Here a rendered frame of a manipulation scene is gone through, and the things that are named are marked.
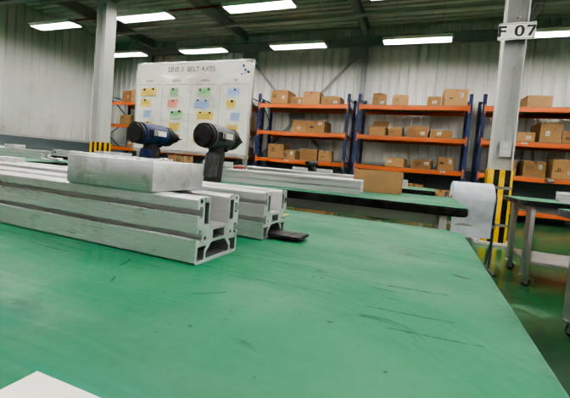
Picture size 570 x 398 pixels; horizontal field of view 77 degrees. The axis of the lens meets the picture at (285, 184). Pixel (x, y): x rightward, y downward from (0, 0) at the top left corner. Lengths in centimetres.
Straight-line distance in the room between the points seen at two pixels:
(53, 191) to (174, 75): 368
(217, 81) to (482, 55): 867
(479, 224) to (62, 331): 391
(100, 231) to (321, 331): 36
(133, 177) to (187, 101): 361
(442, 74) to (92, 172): 1092
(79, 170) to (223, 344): 38
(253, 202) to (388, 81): 1076
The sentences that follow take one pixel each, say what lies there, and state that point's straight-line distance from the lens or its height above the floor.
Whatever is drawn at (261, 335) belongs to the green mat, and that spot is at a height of 78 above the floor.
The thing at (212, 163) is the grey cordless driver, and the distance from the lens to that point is 88.
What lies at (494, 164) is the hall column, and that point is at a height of 118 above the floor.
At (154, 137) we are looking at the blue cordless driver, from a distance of 105.
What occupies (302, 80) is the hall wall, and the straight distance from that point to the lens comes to 1190.
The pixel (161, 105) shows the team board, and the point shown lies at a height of 147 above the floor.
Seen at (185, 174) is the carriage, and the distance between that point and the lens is 54.
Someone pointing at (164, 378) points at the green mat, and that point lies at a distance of 26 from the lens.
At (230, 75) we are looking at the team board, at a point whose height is 179.
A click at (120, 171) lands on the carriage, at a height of 89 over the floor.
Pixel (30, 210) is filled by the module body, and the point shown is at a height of 81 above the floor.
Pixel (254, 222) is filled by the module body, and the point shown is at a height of 81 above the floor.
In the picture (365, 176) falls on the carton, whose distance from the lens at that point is 248.
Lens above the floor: 91
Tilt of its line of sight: 3 degrees down
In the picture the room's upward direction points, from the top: 5 degrees clockwise
